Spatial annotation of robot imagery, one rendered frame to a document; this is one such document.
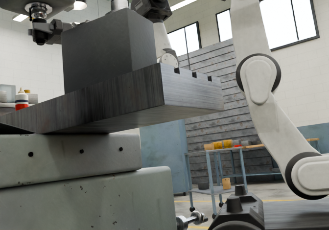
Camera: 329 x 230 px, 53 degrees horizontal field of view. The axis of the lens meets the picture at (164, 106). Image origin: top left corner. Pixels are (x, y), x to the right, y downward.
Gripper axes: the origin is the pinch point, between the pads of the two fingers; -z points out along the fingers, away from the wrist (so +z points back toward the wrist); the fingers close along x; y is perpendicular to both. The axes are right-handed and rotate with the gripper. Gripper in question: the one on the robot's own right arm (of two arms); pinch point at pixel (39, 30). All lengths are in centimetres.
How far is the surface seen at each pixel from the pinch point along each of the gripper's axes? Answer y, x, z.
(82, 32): 11.6, 28.9, 1.7
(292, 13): -266, -291, 691
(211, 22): -324, -505, 641
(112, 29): 13.8, 37.6, 5.4
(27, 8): -7.3, -0.5, -3.3
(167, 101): 35, 57, 4
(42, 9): -6.3, 2.3, 0.6
